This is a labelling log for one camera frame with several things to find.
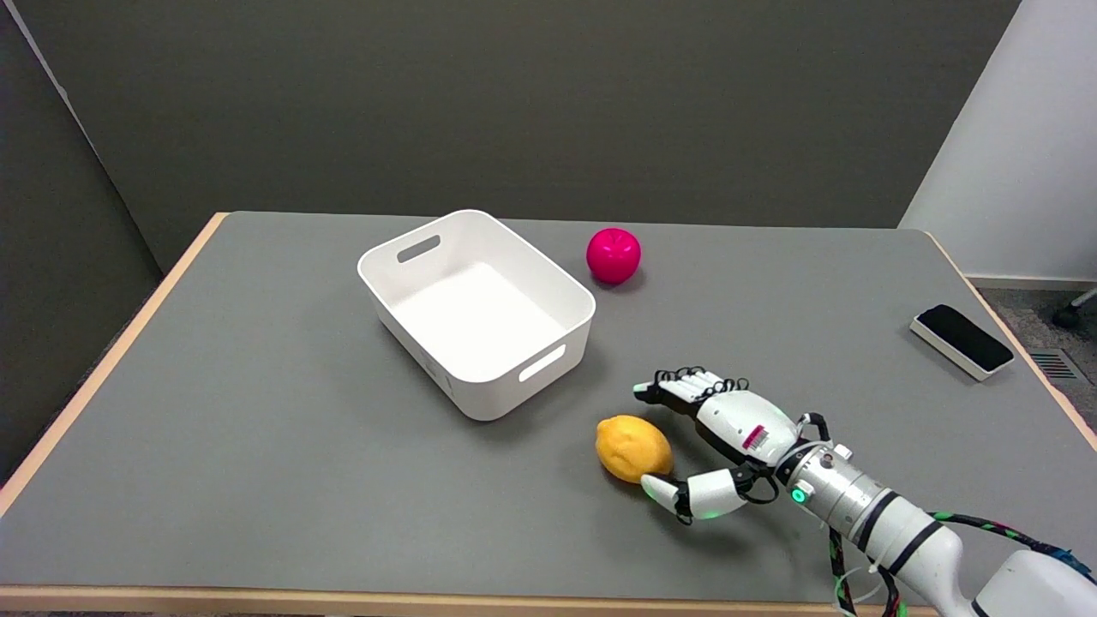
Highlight floor vent grille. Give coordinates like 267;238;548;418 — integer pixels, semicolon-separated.
1028;350;1082;381

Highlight red apple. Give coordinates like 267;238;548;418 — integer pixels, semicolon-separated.
586;227;642;285

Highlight black chair caster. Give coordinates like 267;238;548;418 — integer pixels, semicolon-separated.
1052;288;1097;330

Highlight black green-striped cable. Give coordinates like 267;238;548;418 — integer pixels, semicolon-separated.
826;511;1097;617

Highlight yellow lemon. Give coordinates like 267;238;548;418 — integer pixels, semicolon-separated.
596;415;674;484

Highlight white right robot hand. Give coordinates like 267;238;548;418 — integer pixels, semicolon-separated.
633;368;830;521

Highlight white plastic bin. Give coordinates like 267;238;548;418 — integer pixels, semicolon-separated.
357;209;597;422

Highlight black and white eraser block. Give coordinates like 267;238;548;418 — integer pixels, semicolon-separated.
909;303;1016;382

